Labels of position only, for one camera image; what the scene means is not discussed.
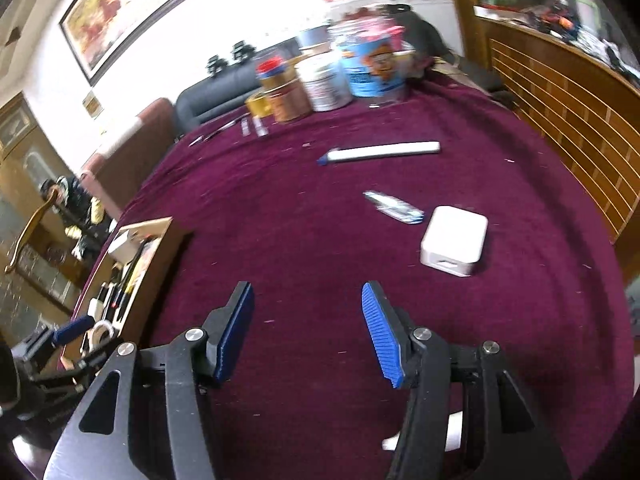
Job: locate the small wall plaque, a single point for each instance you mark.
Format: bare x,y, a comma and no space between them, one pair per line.
93,105

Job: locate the brown chair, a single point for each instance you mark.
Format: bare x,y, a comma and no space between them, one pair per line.
135,150

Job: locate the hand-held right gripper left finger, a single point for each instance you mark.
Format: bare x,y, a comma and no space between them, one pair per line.
235,330

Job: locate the white plastic object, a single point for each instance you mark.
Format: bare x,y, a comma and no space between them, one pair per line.
450,432

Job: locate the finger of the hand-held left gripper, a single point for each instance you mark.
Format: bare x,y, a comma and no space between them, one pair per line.
75,331
85,364

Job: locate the white tube with blue cap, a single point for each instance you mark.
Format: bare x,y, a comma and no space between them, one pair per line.
385,152

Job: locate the wooden cabinet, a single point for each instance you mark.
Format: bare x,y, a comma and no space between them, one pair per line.
20,170

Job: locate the black marker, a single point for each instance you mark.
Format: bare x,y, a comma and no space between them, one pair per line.
135,270
112,300

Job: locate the yellow pen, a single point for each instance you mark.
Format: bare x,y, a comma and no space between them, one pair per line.
134,280

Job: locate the brown round tin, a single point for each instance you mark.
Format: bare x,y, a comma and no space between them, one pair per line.
292,102

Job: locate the white power adapter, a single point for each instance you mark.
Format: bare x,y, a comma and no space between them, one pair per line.
122,245

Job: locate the yellow tape roll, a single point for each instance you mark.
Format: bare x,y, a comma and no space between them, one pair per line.
257,105

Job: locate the grey round container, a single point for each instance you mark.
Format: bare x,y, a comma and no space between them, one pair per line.
315,40

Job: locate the yellow object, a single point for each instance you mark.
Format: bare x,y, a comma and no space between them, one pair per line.
97,212

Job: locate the white tape roll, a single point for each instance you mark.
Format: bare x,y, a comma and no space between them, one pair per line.
99,337

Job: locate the black figurine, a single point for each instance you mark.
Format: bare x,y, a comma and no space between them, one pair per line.
242,51
217,65

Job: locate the small white box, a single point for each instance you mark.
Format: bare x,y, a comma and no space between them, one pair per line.
95,307

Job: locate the silver blue foil packet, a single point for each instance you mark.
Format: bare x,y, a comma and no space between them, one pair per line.
395,207

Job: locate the black leather sofa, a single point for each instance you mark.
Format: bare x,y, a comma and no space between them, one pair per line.
215,95

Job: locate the wooden sideboard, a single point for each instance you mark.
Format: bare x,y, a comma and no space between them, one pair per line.
560,110

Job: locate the silver round tin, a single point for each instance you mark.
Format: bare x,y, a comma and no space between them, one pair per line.
325,85

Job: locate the framed wall painting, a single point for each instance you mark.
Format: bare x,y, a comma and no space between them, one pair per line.
145,15

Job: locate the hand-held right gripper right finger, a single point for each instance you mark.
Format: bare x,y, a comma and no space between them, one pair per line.
380,330

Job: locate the dark cloth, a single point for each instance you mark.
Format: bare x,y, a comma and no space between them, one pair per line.
435,40

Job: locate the white square charger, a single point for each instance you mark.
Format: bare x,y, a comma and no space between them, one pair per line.
455,237

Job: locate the black ballpoint pen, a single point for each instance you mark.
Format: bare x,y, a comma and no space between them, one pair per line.
225,127

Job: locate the metal tweezers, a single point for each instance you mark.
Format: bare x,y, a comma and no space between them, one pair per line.
196,141

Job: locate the gold jar with red lid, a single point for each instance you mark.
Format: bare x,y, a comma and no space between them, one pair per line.
272,72

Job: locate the blue label plastic jar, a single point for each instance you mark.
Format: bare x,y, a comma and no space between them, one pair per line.
370,70

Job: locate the shallow wooden tray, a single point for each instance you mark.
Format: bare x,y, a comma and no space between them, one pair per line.
167,260

